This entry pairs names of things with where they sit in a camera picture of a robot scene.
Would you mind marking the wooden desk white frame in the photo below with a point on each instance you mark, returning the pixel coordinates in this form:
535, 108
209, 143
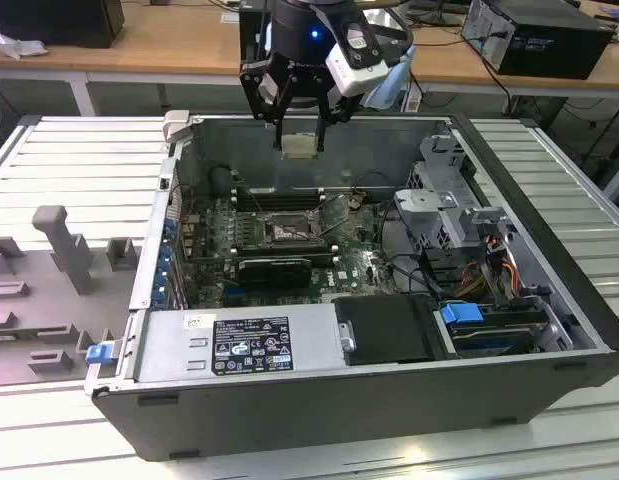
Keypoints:
164, 40
439, 55

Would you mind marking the black desktop PC tower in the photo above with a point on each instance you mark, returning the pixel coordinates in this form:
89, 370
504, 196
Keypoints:
554, 45

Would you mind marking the crumpled white paper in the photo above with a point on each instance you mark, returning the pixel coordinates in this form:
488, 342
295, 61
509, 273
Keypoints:
21, 47

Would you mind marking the silver power supply unit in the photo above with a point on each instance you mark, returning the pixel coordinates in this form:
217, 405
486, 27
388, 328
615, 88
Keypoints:
164, 345

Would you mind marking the grey parts rack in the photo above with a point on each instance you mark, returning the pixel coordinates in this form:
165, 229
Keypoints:
64, 260

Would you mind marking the black plastic bay cover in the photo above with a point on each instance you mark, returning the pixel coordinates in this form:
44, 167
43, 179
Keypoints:
389, 330

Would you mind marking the CPU socket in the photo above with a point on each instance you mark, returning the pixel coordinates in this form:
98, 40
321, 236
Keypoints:
284, 232

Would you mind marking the silver metal drive cage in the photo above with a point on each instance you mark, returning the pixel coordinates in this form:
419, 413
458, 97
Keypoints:
439, 220

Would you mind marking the black box on desk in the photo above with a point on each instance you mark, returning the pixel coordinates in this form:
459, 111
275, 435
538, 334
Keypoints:
54, 22

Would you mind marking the blue case release latch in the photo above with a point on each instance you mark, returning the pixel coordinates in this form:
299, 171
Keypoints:
100, 354

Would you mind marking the black upright computer box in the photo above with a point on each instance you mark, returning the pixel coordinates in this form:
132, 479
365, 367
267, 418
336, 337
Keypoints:
251, 35

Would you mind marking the black monitor stand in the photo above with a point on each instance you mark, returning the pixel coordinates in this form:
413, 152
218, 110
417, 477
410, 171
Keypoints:
439, 15

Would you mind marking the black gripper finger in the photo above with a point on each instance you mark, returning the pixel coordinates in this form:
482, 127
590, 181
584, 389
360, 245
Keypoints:
279, 130
320, 135

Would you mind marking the black graphics card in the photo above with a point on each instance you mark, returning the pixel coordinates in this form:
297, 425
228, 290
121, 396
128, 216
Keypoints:
274, 272

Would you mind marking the white power strip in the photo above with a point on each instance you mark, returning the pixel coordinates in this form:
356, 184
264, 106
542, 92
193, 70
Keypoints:
411, 97

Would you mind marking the coin cell battery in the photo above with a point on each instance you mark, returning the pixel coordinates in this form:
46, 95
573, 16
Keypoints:
356, 201

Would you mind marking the silver square CPU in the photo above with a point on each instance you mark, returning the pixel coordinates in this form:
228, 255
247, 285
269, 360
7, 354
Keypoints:
301, 146

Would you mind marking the white-latch RAM slot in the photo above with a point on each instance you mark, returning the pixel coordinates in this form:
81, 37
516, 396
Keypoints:
279, 200
279, 190
279, 254
279, 244

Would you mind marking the white wrist camera black plate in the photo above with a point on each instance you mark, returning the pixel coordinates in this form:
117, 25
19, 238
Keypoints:
356, 75

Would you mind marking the blue slot retainer clip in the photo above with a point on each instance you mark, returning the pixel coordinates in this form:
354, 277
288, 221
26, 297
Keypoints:
170, 225
166, 261
162, 292

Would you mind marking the green motherboard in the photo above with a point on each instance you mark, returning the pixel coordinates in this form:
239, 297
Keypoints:
359, 270

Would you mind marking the black open PC case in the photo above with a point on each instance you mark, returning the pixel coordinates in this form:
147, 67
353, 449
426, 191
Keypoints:
289, 415

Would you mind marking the hard disk in blue carrier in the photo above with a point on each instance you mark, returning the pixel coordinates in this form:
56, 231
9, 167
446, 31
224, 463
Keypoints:
461, 317

